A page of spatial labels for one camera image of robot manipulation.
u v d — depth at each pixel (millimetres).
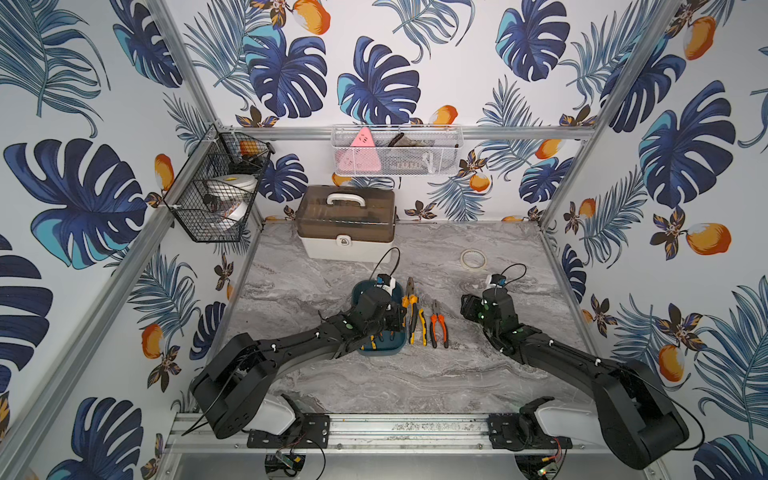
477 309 799
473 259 1098
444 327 923
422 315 946
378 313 665
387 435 750
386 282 766
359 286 951
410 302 835
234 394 424
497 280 787
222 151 939
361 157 898
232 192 800
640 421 417
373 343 878
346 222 923
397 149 925
